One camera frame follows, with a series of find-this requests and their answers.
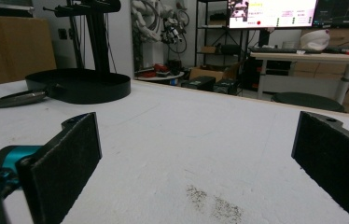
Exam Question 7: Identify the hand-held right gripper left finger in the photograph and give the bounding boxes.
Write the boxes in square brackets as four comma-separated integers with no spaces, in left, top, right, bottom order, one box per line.
[17,111,103,224]

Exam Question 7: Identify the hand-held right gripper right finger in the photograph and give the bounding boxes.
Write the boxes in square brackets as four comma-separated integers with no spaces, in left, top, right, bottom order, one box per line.
[290,110,349,224]

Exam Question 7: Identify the black frying pan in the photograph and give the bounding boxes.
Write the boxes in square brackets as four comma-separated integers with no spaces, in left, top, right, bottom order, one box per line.
[0,68,132,109]

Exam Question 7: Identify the white desk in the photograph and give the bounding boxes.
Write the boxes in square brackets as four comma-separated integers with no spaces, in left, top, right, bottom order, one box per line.
[249,50,349,105]

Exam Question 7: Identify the white cap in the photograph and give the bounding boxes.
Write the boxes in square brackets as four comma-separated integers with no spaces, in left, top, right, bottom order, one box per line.
[300,29,331,51]

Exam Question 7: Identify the black keyboard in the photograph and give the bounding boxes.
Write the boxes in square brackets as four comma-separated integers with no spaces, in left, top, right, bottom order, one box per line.
[249,46,299,55]

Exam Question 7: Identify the large brown cardboard box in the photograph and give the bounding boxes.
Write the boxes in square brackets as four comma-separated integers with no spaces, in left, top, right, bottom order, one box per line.
[0,14,57,89]

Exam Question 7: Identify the black equipment case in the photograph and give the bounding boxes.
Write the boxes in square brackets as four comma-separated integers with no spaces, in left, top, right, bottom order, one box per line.
[212,78,240,96]
[180,76,216,92]

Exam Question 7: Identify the round white side table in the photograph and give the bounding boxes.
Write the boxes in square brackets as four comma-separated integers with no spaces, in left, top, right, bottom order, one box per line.
[134,71,186,83]

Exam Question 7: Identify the black metal stand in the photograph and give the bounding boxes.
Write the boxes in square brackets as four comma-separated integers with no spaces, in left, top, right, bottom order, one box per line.
[42,0,122,76]

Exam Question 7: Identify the red tool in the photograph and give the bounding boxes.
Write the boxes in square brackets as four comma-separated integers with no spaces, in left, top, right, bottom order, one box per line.
[145,63,171,78]

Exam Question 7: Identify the dark computer monitor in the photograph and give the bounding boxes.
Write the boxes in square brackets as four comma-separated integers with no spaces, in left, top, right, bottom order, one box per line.
[312,0,349,28]

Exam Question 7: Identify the open cardboard box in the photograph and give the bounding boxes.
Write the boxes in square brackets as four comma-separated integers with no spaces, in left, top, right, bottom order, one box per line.
[188,63,240,84]

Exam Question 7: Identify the bright computer monitor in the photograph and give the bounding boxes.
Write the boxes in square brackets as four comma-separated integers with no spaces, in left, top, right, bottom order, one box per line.
[227,0,319,30]

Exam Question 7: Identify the white robot figure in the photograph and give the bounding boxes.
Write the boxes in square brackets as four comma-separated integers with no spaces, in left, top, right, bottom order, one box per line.
[131,0,165,44]

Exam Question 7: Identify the black shelf rack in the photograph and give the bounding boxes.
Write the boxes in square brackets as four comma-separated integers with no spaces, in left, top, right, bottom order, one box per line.
[194,0,249,79]

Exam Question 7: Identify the coiled black cables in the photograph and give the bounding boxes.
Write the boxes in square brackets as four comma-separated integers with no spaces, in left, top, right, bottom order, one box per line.
[161,8,191,54]

